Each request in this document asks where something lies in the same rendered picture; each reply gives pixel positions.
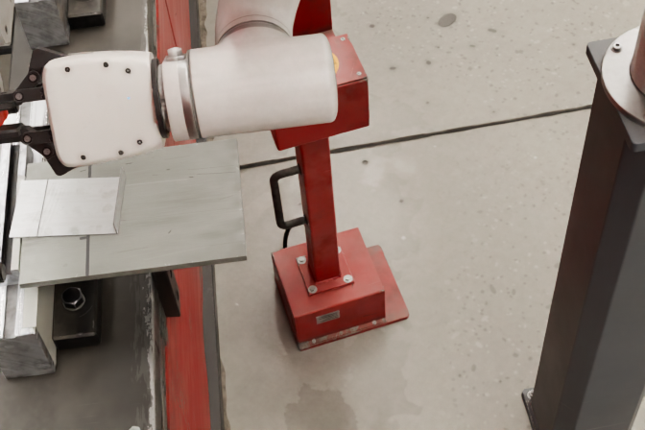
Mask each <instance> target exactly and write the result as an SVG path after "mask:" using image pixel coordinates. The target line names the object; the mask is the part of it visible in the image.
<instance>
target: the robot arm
mask: <svg viewBox="0 0 645 430"><path fill-rule="evenodd" d="M299 1H300V0H219V1H218V7H217V13H216V22H215V46H211V47H204V48H197V49H189V50H187V52H186V54H183V53H182V50H181V48H179V47H174V48H170V49H168V50H167V51H168V56H166V57H165V59H164V61H163V63H162V64H160V61H159V59H154V55H153V53H152V52H142V51H100V52H83V53H72V54H64V53H61V52H58V51H54V50H50V49H47V48H43V47H36V48H35V50H34V51H33V53H32V56H31V61H30V65H29V71H28V74H27V75H26V77H25V78H24V80H23V81H22V82H21V84H20V85H19V86H18V88H17V89H16V90H12V91H4V92H0V111H3V110H11V109H14V108H15V107H16V106H21V105H22V104H23V103H27V102H34V101H43V100H46V106H47V110H48V116H49V121H50V125H43V126H35V127H31V126H30V125H27V126H25V124H23V123H14V124H7V125H2V126H1V127H0V144H8V143H15V142H22V144H24V145H27V146H30V147H31V148H33V149H34V150H35V151H37V152H38V153H40V154H41V155H43V156H45V158H46V159H47V162H48V163H49V165H50V166H51V168H52V169H53V171H54V172H55V174H56V175H57V176H62V175H64V174H66V173H68V172H69V171H71V170H73V169H75V168H76V167H80V166H86V165H92V164H97V163H102V162H108V161H113V160H117V159H122V158H126V157H131V156H135V155H142V154H146V153H148V152H151V151H155V150H158V149H160V148H163V147H164V146H165V141H166V138H169V136H170V131H171V132H172V135H173V138H174V140H175V141H176V142H177V141H184V140H192V139H200V138H208V137H216V136H224V135H232V134H239V133H247V132H255V131H269V130H277V129H285V128H292V127H300V126H308V125H316V124H323V123H331V122H333V121H334V120H335V119H336V116H337V112H338V90H337V81H336V73H335V66H334V60H333V55H332V51H331V47H330V44H329V41H328V39H327V37H326V36H325V35H324V34H313V35H306V36H293V26H294V21H295V17H296V13H297V9H298V6H299ZM44 66H45V67H44ZM41 79H42V83H40V84H39V81H40V80H41ZM601 81H602V85H603V88H604V90H605V93H606V94H607V96H608V98H609V100H610V101H611V103H612V104H613V105H614V106H615V107H616V108H617V109H618V110H619V111H620V112H621V113H622V114H624V115H625V116H626V117H627V118H629V119H630V120H632V121H633V122H635V123H636V124H638V125H640V126H642V127H644V128H645V6H644V10H643V14H642V18H641V22H640V26H638V27H636V28H633V29H631V30H628V31H627V32H626V33H624V34H623V35H621V36H620V37H618V38H617V39H616V40H615V41H614V42H613V43H612V44H611V45H610V47H609V48H608V50H607V52H606V53H605V56H604V58H603V62H602V68H601Z"/></svg>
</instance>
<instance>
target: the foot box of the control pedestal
mask: <svg viewBox="0 0 645 430"><path fill-rule="evenodd" d="M337 239H338V246H340V247H341V249H342V252H343V254H344V257H345V259H346V262H347V265H348V267H349V270H350V272H351V275H352V277H353V280H354V283H352V284H349V285H346V286H343V287H340V288H336V289H333V290H330V291H326V292H323V293H320V294H317V295H314V296H311V297H309V294H308V292H307V289H306V286H305V283H304V281H303V278H302V275H301V273H300V270H299V265H298V263H297V260H296V258H297V257H301V256H304V255H307V254H308V250H307V243H306V242H305V243H301V244H298V245H294V246H292V247H289V248H285V249H282V250H278V251H272V259H273V264H274V270H275V283H276V286H277V289H278V292H279V294H280V297H281V300H282V303H283V306H284V308H285V311H286V314H287V317H288V320H289V323H290V325H291V328H292V331H293V333H294V336H295V339H296V342H297V345H298V348H299V351H304V350H307V349H310V348H313V347H316V346H322V345H325V344H328V343H332V342H335V341H338V340H341V339H344V338H347V337H350V336H353V335H357V334H360V333H363V332H366V331H370V330H373V329H375V328H378V327H382V326H385V325H388V324H391V323H397V322H400V321H403V320H406V319H408V318H409V310H408V308H407V306H406V303H405V301H404V299H403V296H402V295H401V293H400V290H399V288H398V286H397V283H396V281H395V279H394V275H393V273H392V270H391V268H390V266H389V263H388V261H387V259H386V256H385V254H384V252H383V250H382V248H381V247H380V246H379V245H374V246H371V247H368V248H367V247H366V245H365V242H364V240H363V237H362V235H361V232H360V230H359V227H355V228H352V229H348V230H345V231H341V232H338V233H337Z"/></svg>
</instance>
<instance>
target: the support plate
mask: <svg viewBox="0 0 645 430"><path fill-rule="evenodd" d="M121 167H123V170H124V173H125V176H126V182H125V189H124V196H123V203H122V210H121V217H120V224H119V230H118V234H105V235H90V242H89V275H85V259H86V239H83V240H80V237H85V236H86V235H77V236H48V237H38V236H37V237H22V247H21V260H20V274H19V286H20V288H21V289H24V288H32V287H38V286H46V285H54V284H62V283H69V282H77V281H85V280H92V279H100V278H108V277H116V276H123V275H138V274H145V273H153V272H161V271H169V270H176V269H184V268H192V267H200V266H207V265H215V264H223V263H230V262H238V261H246V260H248V257H247V246H246V234H245V223H244V211H243V200H242V188H241V177H240V165H239V154H238V142H237V138H232V139H225V140H217V141H209V142H202V143H193V144H185V145H178V146H170V147H163V148H160V149H158V150H155V151H151V152H148V153H146V154H142V155H135V156H131V157H126V158H122V159H117V160H113V161H108V162H102V163H97V164H92V165H91V177H92V178H116V177H120V170H121ZM38 179H48V180H49V179H88V165H86V166H80V167H76V168H75V169H73V170H71V171H69V172H68V173H66V174H64V175H62V176H57V175H56V174H55V172H54V171H53V169H52V168H51V166H50V165H49V163H48V162H47V161H45V162H38V163H30V164H28V165H27V177H26V180H38Z"/></svg>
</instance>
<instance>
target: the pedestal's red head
mask: <svg viewBox="0 0 645 430"><path fill-rule="evenodd" d="M313 34H324V35H325V36H326V37H327V39H328V41H329V44H330V47H331V51H332V53H333V54H334V55H335V56H336V57H337V59H338V61H339V68H338V71H337V72H336V81H337V90H338V112H337V116H336V119H335V120H334V121H333V122H331V123H323V124H316V125H308V126H300V127H292V128H285V129H277V130H270V131H271V133H272V136H273V138H274V141H275V144H276V147H277V149H278V150H279V151H282V150H286V149H289V148H293V147H296V146H299V145H302V144H306V143H310V142H313V141H317V140H320V139H324V138H327V137H330V136H334V135H337V134H341V133H344V132H348V131H354V130H357V129H361V128H364V127H367V126H369V125H370V107H369V80H368V76H367V74H366V72H365V69H364V67H363V65H362V63H361V61H360V60H359V58H358V56H357V54H356V52H355V49H354V47H353V45H352V43H351V41H350V39H349V37H348V35H347V34H344V35H340V36H335V35H334V32H333V31H332V17H331V4H330V0H300V1H299V6H298V9H297V13H296V17H295V21H294V26H293V36H306V35H313Z"/></svg>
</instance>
